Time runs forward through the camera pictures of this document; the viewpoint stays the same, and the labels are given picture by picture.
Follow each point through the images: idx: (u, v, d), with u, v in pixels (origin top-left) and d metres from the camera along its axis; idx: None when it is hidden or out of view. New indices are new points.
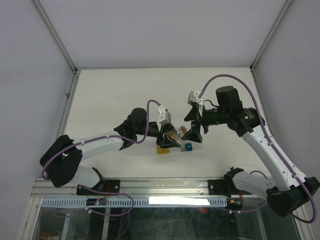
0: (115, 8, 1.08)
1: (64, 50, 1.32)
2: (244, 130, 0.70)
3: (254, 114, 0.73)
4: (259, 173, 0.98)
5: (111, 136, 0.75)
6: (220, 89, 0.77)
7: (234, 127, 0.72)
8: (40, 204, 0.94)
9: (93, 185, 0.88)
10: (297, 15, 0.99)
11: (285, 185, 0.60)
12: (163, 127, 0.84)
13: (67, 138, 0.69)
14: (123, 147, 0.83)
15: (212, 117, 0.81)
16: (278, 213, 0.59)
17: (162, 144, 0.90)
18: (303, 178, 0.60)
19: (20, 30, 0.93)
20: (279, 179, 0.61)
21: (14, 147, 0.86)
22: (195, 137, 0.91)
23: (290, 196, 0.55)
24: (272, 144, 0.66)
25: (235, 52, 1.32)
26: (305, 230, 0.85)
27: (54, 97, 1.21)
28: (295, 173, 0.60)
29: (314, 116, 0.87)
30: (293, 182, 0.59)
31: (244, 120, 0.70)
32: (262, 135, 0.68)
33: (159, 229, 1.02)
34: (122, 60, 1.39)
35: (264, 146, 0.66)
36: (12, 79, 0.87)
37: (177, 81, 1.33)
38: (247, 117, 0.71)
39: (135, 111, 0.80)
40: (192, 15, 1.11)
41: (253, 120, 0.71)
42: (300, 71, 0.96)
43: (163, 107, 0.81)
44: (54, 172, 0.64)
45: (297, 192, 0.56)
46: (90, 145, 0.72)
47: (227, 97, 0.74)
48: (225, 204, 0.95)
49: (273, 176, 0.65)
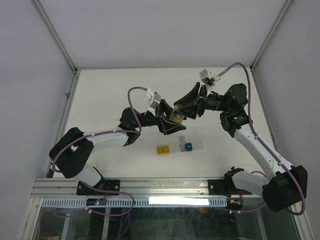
0: (115, 8, 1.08)
1: (64, 50, 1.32)
2: (234, 130, 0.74)
3: (244, 115, 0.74)
4: (258, 173, 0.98)
5: (117, 131, 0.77)
6: (234, 90, 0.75)
7: (226, 127, 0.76)
8: (40, 204, 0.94)
9: (96, 184, 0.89)
10: (298, 14, 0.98)
11: (272, 172, 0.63)
12: (159, 111, 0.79)
13: (77, 131, 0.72)
14: (126, 143, 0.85)
15: (213, 106, 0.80)
16: (269, 202, 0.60)
17: (165, 129, 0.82)
18: (289, 166, 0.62)
19: (20, 29, 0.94)
20: (267, 169, 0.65)
21: (14, 147, 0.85)
22: (191, 111, 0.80)
23: (276, 180, 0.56)
24: (259, 137, 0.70)
25: (235, 52, 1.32)
26: (305, 230, 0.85)
27: (54, 97, 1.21)
28: (281, 161, 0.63)
29: (315, 116, 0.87)
30: (279, 169, 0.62)
31: (234, 121, 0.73)
32: (249, 130, 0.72)
33: (159, 229, 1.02)
34: (122, 60, 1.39)
35: (251, 140, 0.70)
36: (11, 79, 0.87)
37: (178, 81, 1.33)
38: (237, 117, 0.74)
39: (125, 111, 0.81)
40: (192, 15, 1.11)
41: (242, 122, 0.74)
42: (301, 70, 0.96)
43: (151, 90, 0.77)
44: (63, 163, 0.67)
45: (282, 176, 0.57)
46: (99, 138, 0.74)
47: (236, 104, 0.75)
48: (225, 204, 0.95)
49: (263, 168, 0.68)
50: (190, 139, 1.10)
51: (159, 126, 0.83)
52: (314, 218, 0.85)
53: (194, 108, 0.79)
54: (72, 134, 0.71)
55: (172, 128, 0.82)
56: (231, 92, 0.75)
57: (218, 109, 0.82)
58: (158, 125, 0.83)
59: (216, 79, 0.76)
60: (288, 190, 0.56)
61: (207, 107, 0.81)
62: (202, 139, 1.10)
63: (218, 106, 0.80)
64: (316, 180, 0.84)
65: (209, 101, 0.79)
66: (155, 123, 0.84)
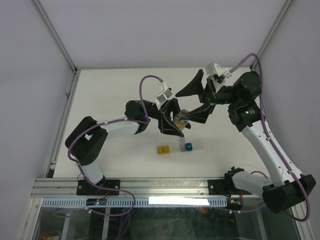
0: (115, 9, 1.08)
1: (64, 50, 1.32)
2: (243, 125, 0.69)
3: (256, 109, 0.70)
4: (259, 173, 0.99)
5: (129, 120, 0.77)
6: (247, 79, 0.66)
7: (234, 121, 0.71)
8: (40, 204, 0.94)
9: (98, 181, 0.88)
10: (298, 15, 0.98)
11: (280, 180, 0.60)
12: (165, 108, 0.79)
13: (91, 119, 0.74)
14: (137, 131, 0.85)
15: (222, 101, 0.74)
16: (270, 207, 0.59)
17: (162, 127, 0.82)
18: (299, 174, 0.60)
19: (21, 30, 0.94)
20: (275, 174, 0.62)
21: (14, 147, 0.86)
22: (200, 116, 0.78)
23: (284, 189, 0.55)
24: (271, 139, 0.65)
25: (235, 52, 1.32)
26: (305, 230, 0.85)
27: (54, 97, 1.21)
28: (291, 169, 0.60)
29: (315, 116, 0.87)
30: (288, 177, 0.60)
31: (245, 115, 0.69)
32: (261, 129, 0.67)
33: (159, 229, 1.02)
34: (122, 60, 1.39)
35: (262, 141, 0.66)
36: (12, 80, 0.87)
37: (178, 81, 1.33)
38: (248, 111, 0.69)
39: (130, 103, 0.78)
40: (192, 15, 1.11)
41: (254, 115, 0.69)
42: (301, 70, 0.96)
43: (166, 85, 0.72)
44: (80, 151, 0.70)
45: (291, 187, 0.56)
46: (112, 126, 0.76)
47: (248, 94, 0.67)
48: (226, 204, 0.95)
49: (269, 171, 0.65)
50: (190, 139, 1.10)
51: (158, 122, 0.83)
52: (314, 218, 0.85)
53: (204, 114, 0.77)
54: (86, 124, 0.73)
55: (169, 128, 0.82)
56: (242, 81, 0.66)
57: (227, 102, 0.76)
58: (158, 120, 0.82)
59: (226, 76, 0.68)
60: (294, 199, 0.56)
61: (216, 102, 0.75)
62: (202, 139, 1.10)
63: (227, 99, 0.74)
64: (316, 180, 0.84)
65: (218, 96, 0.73)
66: (156, 117, 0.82)
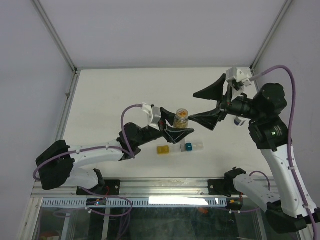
0: (115, 8, 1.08)
1: (64, 50, 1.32)
2: (267, 146, 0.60)
3: (284, 130, 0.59)
4: (259, 173, 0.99)
5: (110, 147, 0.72)
6: (269, 92, 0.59)
7: (256, 140, 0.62)
8: (40, 204, 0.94)
9: (92, 187, 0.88)
10: (298, 15, 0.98)
11: (292, 211, 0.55)
12: (162, 123, 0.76)
13: (64, 144, 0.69)
14: (123, 158, 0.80)
15: (238, 112, 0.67)
16: (278, 230, 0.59)
17: (173, 139, 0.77)
18: (314, 209, 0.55)
19: (20, 30, 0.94)
20: (288, 204, 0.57)
21: (14, 147, 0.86)
22: (210, 123, 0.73)
23: (296, 225, 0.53)
24: (293, 169, 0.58)
25: (235, 52, 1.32)
26: (304, 229, 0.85)
27: (54, 97, 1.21)
28: (307, 203, 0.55)
29: (315, 116, 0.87)
30: (302, 212, 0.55)
31: (271, 136, 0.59)
32: (285, 155, 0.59)
33: (159, 229, 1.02)
34: (122, 60, 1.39)
35: (283, 168, 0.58)
36: (12, 80, 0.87)
37: (177, 81, 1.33)
38: (275, 132, 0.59)
39: (130, 124, 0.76)
40: (192, 15, 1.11)
41: (280, 138, 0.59)
42: (301, 70, 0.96)
43: (146, 106, 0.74)
44: (43, 176, 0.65)
45: (303, 222, 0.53)
46: (85, 154, 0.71)
47: (271, 107, 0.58)
48: (225, 204, 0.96)
49: (282, 198, 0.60)
50: (190, 139, 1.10)
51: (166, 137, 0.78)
52: None
53: (213, 119, 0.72)
54: (57, 148, 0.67)
55: (181, 134, 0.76)
56: (264, 92, 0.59)
57: (244, 115, 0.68)
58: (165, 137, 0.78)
59: (245, 83, 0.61)
60: None
61: (230, 112, 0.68)
62: (202, 139, 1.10)
63: (245, 112, 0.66)
64: (316, 180, 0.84)
65: (234, 106, 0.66)
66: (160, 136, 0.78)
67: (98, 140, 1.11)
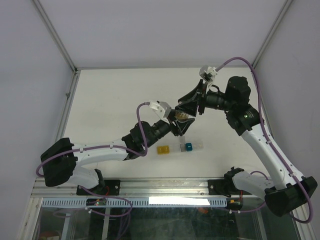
0: (115, 8, 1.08)
1: (64, 50, 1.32)
2: (243, 128, 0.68)
3: (255, 113, 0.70)
4: (259, 173, 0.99)
5: (114, 146, 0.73)
6: (233, 82, 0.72)
7: (234, 126, 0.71)
8: (40, 204, 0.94)
9: (92, 187, 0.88)
10: (298, 14, 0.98)
11: (282, 183, 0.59)
12: (169, 117, 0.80)
13: (68, 142, 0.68)
14: (128, 158, 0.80)
15: (214, 103, 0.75)
16: (276, 213, 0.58)
17: (181, 130, 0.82)
18: (300, 176, 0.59)
19: (21, 29, 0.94)
20: (276, 177, 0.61)
21: (13, 147, 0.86)
22: (191, 109, 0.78)
23: (287, 194, 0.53)
24: (271, 142, 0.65)
25: (234, 53, 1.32)
26: (304, 230, 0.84)
27: (54, 97, 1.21)
28: (292, 171, 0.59)
29: (315, 116, 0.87)
30: (290, 180, 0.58)
31: (244, 119, 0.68)
32: (261, 133, 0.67)
33: (159, 229, 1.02)
34: (122, 60, 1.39)
35: (262, 144, 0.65)
36: (12, 79, 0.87)
37: (177, 81, 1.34)
38: (247, 115, 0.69)
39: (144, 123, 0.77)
40: (192, 14, 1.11)
41: (253, 119, 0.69)
42: (301, 70, 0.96)
43: (154, 102, 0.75)
44: (47, 172, 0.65)
45: (293, 190, 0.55)
46: (89, 153, 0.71)
47: (238, 93, 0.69)
48: (225, 204, 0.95)
49: (271, 176, 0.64)
50: (190, 139, 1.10)
51: (174, 130, 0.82)
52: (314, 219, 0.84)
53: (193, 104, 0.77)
54: (60, 145, 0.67)
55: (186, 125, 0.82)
56: (230, 83, 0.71)
57: (220, 107, 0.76)
58: (173, 130, 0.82)
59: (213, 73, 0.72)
60: (296, 201, 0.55)
61: (208, 103, 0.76)
62: (202, 139, 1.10)
63: (220, 103, 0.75)
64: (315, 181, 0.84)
65: (209, 97, 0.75)
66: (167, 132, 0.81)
67: (98, 140, 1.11)
